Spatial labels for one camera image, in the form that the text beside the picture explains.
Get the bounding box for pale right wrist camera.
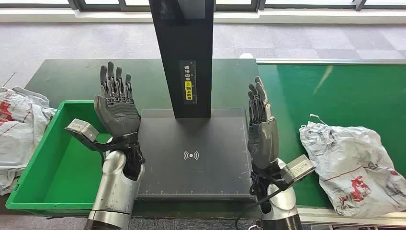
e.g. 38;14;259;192
280;154;317;185

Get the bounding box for dark green table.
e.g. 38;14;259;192
0;58;286;220

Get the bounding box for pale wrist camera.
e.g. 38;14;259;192
65;118;100;143
280;154;317;185

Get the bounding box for white red-printed bag pile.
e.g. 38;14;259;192
0;87;58;196

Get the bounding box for black yellow label sticker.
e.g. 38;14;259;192
179;60;198;105

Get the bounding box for black inbound scanner machine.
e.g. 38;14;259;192
136;0;256;203

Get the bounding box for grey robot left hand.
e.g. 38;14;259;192
94;61;141;138

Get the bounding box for white parcel bag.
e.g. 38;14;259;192
299;114;406;219

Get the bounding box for green plastic crate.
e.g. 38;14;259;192
5;100;141;218

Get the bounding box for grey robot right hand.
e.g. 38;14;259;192
247;76;280;170

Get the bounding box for thin dark rod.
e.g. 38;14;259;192
0;72;16;88

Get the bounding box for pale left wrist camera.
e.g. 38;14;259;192
65;118;100;143

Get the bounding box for green conveyor belt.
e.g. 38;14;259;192
257;63;406;210

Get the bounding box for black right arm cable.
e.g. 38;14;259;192
234;187;286;230

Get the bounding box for dark window frame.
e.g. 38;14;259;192
0;0;406;12

